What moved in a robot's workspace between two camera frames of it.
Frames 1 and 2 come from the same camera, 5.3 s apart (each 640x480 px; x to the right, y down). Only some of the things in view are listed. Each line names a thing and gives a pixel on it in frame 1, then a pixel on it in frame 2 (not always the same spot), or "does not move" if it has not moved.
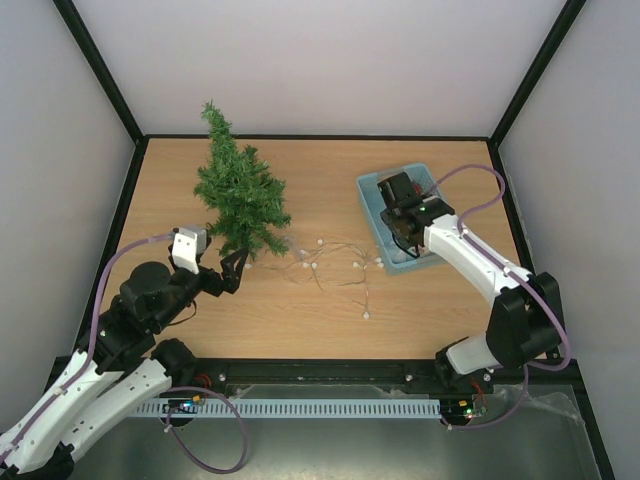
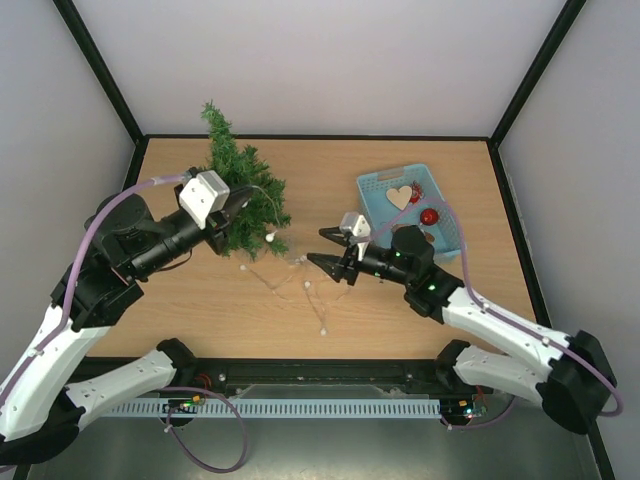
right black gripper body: (400, 230) to (350, 261)
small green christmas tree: (246, 202) does not move
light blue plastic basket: (395, 258) does not move
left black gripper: (231, 279) to (219, 225)
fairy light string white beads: (307, 257) to (301, 263)
